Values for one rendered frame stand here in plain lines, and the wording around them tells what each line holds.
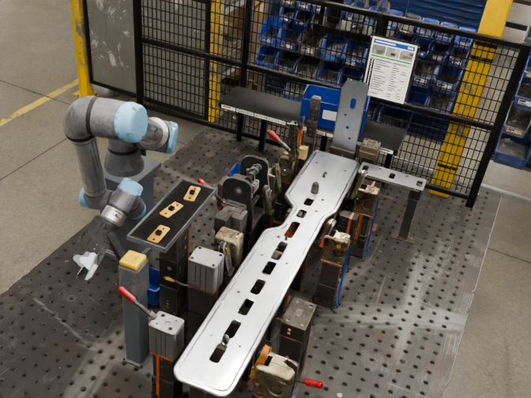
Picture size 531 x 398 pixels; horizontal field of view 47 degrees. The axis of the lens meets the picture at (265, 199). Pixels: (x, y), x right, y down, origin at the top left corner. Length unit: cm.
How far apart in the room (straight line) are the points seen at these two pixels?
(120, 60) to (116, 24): 29
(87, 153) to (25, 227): 200
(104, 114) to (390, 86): 154
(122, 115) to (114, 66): 320
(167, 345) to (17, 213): 236
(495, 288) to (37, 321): 260
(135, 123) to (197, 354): 70
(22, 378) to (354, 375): 112
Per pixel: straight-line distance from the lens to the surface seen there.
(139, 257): 189
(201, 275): 197
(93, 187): 209
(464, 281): 273
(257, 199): 238
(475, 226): 307
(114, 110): 182
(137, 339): 210
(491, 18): 283
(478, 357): 345
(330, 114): 286
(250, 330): 190
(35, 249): 377
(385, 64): 291
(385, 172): 271
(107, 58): 502
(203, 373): 179
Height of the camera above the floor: 242
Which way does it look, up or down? 36 degrees down
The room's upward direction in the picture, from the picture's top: 6 degrees clockwise
